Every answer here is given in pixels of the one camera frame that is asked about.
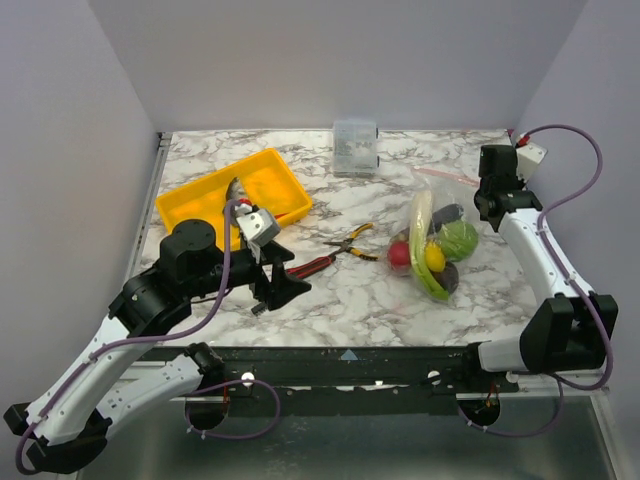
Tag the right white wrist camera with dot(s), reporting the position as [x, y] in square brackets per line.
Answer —
[529, 157]

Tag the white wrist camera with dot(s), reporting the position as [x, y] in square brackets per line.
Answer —
[257, 225]
[529, 157]

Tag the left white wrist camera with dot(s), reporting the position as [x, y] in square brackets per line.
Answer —
[257, 225]

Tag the purple eggplant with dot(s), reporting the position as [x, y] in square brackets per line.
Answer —
[447, 214]

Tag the yellow plastic tray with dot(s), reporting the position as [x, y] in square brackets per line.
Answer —
[266, 177]

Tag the yellow lemon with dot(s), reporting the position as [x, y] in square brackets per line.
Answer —
[434, 257]

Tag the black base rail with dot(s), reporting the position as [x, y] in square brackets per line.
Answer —
[343, 381]

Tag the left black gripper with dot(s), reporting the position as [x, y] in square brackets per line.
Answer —
[283, 288]

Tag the black chip comb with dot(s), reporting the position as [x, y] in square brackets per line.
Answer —
[259, 309]

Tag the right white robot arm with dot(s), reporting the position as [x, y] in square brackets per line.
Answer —
[562, 334]

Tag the yellow handled pliers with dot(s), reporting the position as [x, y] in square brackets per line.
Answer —
[346, 245]

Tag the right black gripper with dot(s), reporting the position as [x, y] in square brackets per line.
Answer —
[498, 182]

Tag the green cabbage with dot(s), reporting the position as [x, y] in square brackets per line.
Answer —
[458, 240]

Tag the red tomato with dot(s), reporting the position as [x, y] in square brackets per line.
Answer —
[398, 255]

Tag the green white leek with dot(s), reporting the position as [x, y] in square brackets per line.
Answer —
[419, 221]

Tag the purple red onion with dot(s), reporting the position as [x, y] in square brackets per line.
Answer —
[448, 278]

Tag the grey fish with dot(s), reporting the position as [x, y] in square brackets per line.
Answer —
[236, 190]

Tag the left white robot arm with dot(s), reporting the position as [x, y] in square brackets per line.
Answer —
[70, 425]

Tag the red black utility knife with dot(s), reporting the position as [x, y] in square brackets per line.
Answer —
[313, 267]

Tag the clear zip top bag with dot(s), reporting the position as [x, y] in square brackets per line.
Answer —
[447, 188]

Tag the clear plastic screw box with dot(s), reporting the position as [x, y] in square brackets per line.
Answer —
[355, 148]

